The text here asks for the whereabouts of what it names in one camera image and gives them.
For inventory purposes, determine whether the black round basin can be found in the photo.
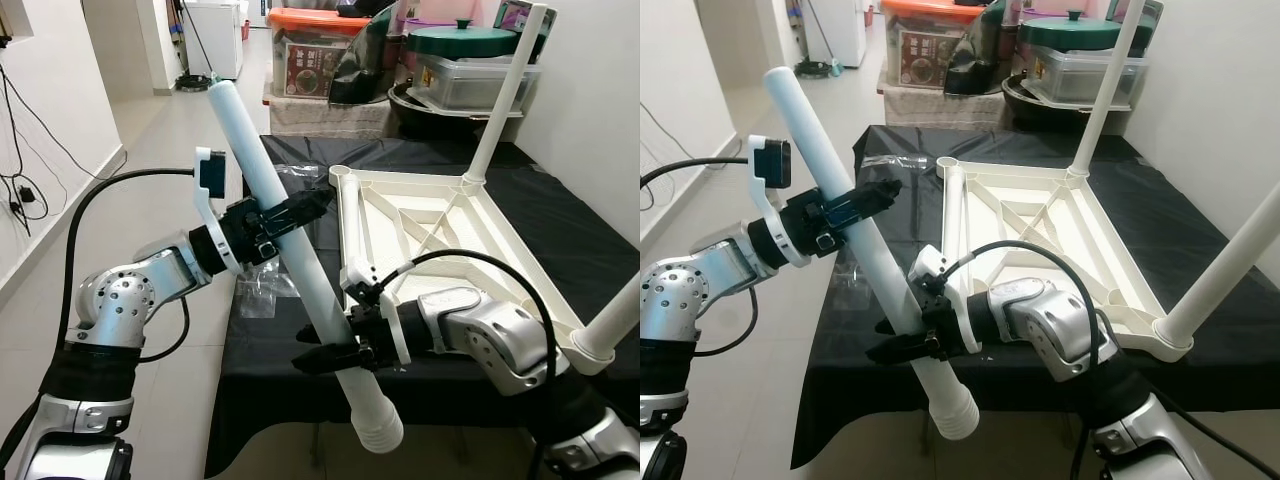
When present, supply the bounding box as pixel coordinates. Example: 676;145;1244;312
388;80;521;138
1002;75;1131;129

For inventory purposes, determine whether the crumpled clear tape patch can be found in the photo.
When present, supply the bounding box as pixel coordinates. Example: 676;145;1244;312
835;268;881;313
238;268;296;319

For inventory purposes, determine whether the black wall cable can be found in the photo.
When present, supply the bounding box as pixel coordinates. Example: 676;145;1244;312
640;100;736;216
0;65;126;241

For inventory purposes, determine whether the black plastic bag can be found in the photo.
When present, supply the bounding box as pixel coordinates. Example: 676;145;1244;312
945;5;1011;96
328;10;401;106

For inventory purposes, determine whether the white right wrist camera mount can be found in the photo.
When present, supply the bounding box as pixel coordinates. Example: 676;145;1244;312
340;260;413;367
908;245;986;356

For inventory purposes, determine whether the orange-lidded clear storage bin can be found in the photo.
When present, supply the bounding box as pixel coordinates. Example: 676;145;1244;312
882;0;986;91
268;8;371;101

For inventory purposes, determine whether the beige patterned box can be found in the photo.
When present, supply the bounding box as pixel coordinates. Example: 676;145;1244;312
878;85;1006;129
265;95;393;139

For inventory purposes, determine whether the white appliance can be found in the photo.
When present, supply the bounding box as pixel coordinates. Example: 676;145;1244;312
805;0;866;69
185;0;246;81

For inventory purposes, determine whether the pink box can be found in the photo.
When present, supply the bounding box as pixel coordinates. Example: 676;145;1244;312
1010;0;1106;21
400;0;501;31

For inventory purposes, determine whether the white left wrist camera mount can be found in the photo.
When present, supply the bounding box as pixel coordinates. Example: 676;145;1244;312
193;147;244;276
748;135;801;269

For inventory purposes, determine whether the colourful printed box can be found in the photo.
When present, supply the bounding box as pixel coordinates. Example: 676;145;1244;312
1105;0;1163;51
495;0;556;61

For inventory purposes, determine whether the white plastic table top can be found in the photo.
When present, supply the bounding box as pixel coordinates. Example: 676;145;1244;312
328;165;616;376
935;155;1196;363

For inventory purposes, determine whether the black floor mop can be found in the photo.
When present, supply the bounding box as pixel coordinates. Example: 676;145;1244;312
795;0;841;79
175;0;216;93

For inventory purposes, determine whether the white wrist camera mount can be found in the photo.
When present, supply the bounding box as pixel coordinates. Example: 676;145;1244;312
748;135;801;269
340;260;413;367
193;147;244;276
908;245;986;356

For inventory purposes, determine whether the black tablecloth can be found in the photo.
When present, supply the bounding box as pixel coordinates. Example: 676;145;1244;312
790;125;1280;471
205;135;640;479

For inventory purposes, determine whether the green round lid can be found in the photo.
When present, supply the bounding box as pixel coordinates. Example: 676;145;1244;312
1020;10;1126;51
408;20;523;59

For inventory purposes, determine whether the clear plastic container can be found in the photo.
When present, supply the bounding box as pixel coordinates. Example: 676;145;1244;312
415;55;541;111
1025;45;1146;106

